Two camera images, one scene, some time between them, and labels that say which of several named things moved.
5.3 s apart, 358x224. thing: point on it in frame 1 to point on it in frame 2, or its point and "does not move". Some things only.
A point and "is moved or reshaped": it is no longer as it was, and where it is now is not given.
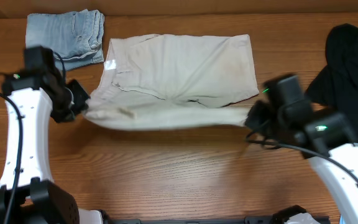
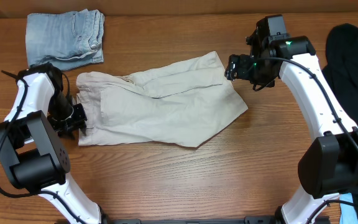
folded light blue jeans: x=77 y=38 does not move
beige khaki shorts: x=174 y=82 is moved or reshaped
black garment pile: x=348 y=84 does not move
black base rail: x=220 y=221 does not move
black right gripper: x=255 y=122 to x=235 y=70
